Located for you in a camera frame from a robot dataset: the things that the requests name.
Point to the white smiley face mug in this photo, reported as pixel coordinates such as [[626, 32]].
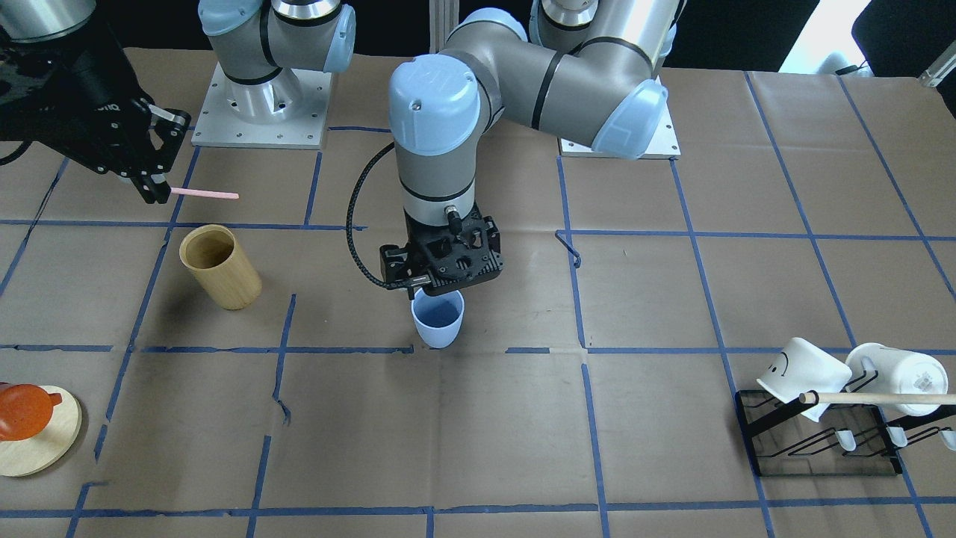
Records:
[[802, 367]]

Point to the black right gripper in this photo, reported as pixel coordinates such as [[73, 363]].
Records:
[[91, 99]]

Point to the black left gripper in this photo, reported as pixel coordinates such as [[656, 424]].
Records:
[[393, 261]]

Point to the black wire cup rack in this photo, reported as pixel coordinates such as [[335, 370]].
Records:
[[795, 439]]

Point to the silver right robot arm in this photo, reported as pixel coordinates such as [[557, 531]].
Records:
[[67, 84]]

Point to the orange teapot lid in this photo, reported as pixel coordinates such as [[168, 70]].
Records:
[[25, 410]]

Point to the light blue plastic cup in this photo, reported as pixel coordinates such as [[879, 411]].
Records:
[[438, 319]]

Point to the bamboo chopstick holder cup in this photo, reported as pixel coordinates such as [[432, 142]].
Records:
[[212, 254]]

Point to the round wooden coaster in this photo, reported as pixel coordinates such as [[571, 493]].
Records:
[[40, 452]]

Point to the white mug with print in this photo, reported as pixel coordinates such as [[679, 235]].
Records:
[[879, 369]]

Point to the pink chopstick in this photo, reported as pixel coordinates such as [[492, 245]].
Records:
[[191, 192]]

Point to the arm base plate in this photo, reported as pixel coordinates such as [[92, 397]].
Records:
[[640, 127], [289, 112]]

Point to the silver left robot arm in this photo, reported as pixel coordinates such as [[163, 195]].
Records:
[[584, 71]]

